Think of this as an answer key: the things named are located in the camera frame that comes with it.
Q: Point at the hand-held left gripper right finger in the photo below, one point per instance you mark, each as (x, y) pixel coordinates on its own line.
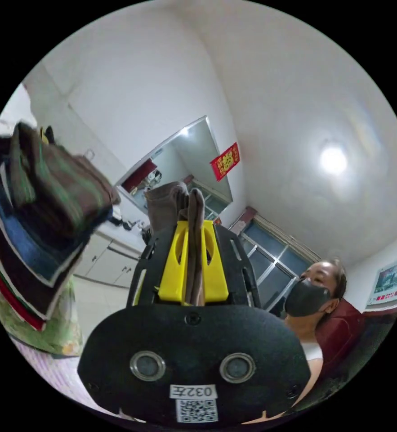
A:
(215, 270)

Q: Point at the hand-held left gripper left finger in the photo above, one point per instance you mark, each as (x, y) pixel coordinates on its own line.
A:
(174, 266)

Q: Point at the dark gray short sleeve shirt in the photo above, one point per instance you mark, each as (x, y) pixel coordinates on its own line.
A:
(166, 202)

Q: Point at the window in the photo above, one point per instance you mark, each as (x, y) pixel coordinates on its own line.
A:
(272, 260)

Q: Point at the white cupboard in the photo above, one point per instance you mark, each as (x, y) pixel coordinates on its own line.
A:
(110, 260)

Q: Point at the person's body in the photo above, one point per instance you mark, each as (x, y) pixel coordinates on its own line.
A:
(314, 287)

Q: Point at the pile of clothes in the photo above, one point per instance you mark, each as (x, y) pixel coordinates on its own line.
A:
(50, 192)

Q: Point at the ceiling lamp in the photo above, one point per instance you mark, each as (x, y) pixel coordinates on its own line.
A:
(333, 161)

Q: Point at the bed with floral quilt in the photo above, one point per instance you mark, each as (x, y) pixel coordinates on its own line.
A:
(50, 371)

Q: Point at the wall mirror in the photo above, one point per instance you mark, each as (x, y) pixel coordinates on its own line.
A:
(188, 158)

